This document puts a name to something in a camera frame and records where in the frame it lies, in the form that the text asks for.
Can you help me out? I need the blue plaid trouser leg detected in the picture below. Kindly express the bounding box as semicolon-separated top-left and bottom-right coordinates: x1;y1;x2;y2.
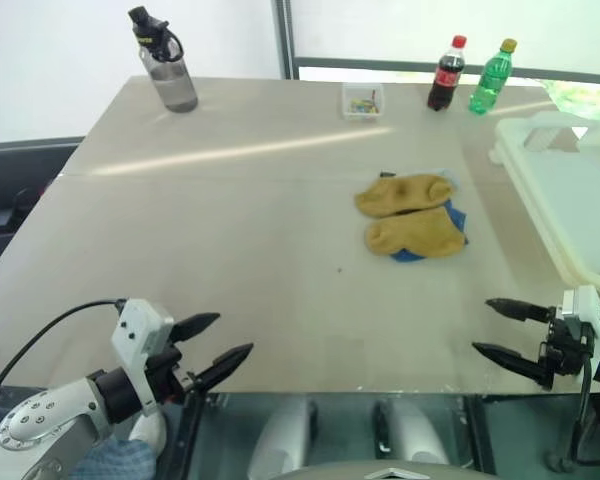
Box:
67;438;157;480

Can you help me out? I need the silver rounded leg shell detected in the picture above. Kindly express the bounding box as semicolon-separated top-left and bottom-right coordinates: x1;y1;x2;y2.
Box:
247;399;317;480
372;399;449;480

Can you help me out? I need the black couch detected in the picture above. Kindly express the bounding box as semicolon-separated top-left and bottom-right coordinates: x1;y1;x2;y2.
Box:
0;136;86;264

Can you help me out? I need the clear plastic box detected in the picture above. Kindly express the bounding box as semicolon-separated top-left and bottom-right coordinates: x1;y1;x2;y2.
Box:
341;82;386;121

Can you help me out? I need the white plastic bin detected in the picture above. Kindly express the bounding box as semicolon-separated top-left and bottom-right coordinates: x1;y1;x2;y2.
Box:
488;111;600;289

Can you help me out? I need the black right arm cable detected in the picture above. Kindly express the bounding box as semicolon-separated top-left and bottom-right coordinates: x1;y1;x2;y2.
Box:
544;349;597;474

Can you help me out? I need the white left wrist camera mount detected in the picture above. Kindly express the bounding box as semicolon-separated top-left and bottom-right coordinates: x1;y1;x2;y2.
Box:
110;298;175;417

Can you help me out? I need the yellow sock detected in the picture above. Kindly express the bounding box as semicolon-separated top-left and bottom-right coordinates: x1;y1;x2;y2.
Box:
354;172;455;217
363;207;467;260

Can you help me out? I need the cola bottle red cap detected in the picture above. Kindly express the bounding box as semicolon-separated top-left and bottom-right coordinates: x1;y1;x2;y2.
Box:
426;34;469;112

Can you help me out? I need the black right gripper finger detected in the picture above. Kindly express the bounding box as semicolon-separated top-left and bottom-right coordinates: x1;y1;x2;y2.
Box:
472;341;552;390
485;297;556;324

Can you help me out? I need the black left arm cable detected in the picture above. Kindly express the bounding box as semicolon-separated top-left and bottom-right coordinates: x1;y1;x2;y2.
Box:
0;298;129;431

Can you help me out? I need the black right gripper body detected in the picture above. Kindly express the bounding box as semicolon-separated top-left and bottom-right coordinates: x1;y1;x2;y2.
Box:
538;305;597;377

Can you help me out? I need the colourful small clips pile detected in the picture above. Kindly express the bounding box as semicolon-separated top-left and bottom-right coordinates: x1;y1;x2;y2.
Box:
348;89;381;112

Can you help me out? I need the grey robot torso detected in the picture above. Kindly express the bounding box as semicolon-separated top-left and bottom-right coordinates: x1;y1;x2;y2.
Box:
279;459;486;480

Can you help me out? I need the grey water bottle black lid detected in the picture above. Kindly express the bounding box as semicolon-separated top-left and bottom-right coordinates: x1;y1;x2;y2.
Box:
127;5;200;114

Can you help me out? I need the green soda bottle yellow cap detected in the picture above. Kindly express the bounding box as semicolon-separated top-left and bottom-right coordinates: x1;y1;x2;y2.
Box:
468;38;519;116

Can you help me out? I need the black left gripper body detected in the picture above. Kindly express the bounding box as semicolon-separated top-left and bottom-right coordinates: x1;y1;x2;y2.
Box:
147;343;202;406

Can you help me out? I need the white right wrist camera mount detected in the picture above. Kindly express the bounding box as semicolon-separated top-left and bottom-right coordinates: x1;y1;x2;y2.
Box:
561;285;600;374

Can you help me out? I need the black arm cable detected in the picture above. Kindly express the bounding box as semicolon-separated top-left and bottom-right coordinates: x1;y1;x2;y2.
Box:
544;349;597;474
0;298;129;431

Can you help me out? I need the blue sock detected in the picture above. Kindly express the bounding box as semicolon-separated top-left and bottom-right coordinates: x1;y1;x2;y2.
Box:
389;198;470;264

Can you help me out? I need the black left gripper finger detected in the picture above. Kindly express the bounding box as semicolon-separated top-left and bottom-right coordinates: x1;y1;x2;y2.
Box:
172;312;221;345
191;342;255;394

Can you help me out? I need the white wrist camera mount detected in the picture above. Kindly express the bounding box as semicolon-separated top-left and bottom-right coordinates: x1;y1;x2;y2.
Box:
561;285;600;374
110;298;175;417

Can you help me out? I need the black table frame bar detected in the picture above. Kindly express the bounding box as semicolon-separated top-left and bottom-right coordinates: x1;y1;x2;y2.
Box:
177;394;207;480
462;394;496;474

